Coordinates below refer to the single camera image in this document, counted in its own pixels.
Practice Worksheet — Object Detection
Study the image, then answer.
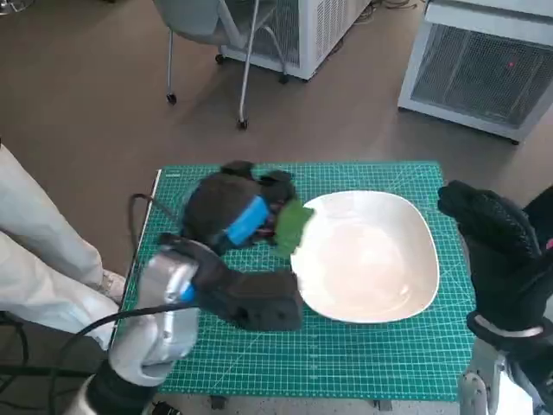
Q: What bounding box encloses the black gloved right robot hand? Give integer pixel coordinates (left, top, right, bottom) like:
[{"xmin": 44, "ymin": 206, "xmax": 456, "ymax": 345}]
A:
[{"xmin": 437, "ymin": 180, "xmax": 553, "ymax": 337}]

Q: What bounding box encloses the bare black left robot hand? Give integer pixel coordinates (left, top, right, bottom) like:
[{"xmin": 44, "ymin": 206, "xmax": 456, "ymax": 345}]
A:
[{"xmin": 181, "ymin": 160, "xmax": 300, "ymax": 257}]

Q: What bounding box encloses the red toy grapes green leaf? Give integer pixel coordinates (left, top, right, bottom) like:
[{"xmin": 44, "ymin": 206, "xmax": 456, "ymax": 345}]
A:
[{"xmin": 257, "ymin": 200, "xmax": 316, "ymax": 257}]

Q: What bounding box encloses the white square plate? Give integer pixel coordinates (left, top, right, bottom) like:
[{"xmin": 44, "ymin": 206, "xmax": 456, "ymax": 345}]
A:
[{"xmin": 289, "ymin": 189, "xmax": 441, "ymax": 324}]

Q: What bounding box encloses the person in dark shoes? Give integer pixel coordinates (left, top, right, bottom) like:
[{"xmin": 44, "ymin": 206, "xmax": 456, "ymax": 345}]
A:
[{"xmin": 521, "ymin": 184, "xmax": 553, "ymax": 260}]

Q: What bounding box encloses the green cutting mat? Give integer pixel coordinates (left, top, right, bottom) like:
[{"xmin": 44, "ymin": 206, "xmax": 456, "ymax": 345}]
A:
[{"xmin": 118, "ymin": 160, "xmax": 476, "ymax": 403}]

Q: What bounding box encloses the person in white trousers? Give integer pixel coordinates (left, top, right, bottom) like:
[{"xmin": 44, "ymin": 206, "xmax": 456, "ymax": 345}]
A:
[{"xmin": 0, "ymin": 137, "xmax": 130, "ymax": 347}]

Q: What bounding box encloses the white mesh unit red light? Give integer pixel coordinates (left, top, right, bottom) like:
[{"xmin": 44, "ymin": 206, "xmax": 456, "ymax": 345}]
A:
[{"xmin": 397, "ymin": 0, "xmax": 553, "ymax": 146}]

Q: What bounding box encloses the grey chair with white legs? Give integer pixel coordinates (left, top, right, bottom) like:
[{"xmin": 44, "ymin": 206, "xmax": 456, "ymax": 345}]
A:
[{"xmin": 153, "ymin": 0, "xmax": 290, "ymax": 130}]

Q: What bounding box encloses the white mesh cabinet on casters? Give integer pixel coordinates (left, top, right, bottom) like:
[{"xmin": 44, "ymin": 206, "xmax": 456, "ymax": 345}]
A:
[{"xmin": 214, "ymin": 0, "xmax": 372, "ymax": 83}]

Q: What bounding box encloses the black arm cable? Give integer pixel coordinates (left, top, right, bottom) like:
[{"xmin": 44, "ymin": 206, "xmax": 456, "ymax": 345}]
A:
[
  {"xmin": 71, "ymin": 300, "xmax": 200, "ymax": 362},
  {"xmin": 127, "ymin": 192, "xmax": 185, "ymax": 246}
]

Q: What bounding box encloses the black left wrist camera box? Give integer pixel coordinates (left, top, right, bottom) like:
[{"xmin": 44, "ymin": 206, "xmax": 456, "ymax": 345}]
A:
[{"xmin": 194, "ymin": 254, "xmax": 306, "ymax": 333}]

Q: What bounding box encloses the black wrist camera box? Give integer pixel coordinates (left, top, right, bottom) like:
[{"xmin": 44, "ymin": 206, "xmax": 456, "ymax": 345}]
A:
[
  {"xmin": 194, "ymin": 254, "xmax": 306, "ymax": 333},
  {"xmin": 505, "ymin": 349, "xmax": 553, "ymax": 415}
]

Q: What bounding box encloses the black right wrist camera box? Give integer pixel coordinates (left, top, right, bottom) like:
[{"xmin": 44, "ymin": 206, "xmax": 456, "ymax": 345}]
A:
[{"xmin": 505, "ymin": 349, "xmax": 553, "ymax": 415}]

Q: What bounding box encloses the black floor cable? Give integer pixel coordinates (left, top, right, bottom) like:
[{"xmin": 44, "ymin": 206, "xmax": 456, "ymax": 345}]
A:
[{"xmin": 0, "ymin": 310, "xmax": 87, "ymax": 415}]

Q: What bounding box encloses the tangled cable bundle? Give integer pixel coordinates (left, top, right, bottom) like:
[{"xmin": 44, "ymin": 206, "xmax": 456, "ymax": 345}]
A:
[{"xmin": 371, "ymin": 0, "xmax": 427, "ymax": 16}]

